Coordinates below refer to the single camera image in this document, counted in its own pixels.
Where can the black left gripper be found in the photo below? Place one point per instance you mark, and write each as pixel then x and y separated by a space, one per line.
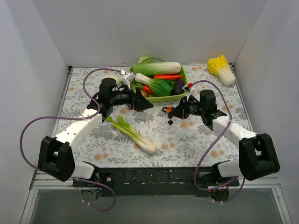
pixel 135 101

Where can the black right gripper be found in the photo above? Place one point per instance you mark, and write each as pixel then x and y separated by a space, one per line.
pixel 182 110

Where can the orange black padlock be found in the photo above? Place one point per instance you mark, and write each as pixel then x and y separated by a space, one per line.
pixel 167 109

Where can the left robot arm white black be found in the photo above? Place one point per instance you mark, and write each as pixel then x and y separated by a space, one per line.
pixel 56 153

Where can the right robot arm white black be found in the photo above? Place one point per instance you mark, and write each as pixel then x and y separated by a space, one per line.
pixel 257 155

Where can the beige mushroom toy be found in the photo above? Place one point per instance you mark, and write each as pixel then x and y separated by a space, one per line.
pixel 145 94

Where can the green plastic basket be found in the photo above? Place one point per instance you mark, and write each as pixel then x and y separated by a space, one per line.
pixel 155 99

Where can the small red chili toy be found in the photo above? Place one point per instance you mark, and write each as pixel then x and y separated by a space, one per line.
pixel 148 90

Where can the bok choy toy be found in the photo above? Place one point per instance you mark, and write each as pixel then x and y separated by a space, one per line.
pixel 161 88

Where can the purple eggplant toy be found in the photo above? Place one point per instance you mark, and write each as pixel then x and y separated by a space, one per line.
pixel 178 87

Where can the white radish toy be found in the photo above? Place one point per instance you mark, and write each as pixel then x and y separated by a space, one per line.
pixel 117 79

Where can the green napa cabbage toy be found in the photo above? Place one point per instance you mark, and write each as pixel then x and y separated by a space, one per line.
pixel 152 69

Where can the celery stalk toy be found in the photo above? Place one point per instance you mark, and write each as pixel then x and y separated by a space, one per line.
pixel 123 126

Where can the light green leaf toy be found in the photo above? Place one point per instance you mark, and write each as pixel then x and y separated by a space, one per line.
pixel 145 59

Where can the yellow white cabbage toy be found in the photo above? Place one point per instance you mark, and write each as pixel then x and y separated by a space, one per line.
pixel 219 67

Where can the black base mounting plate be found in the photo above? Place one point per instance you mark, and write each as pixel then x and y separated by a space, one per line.
pixel 153 181

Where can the aluminium frame rail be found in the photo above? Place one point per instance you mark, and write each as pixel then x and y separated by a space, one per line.
pixel 44 181

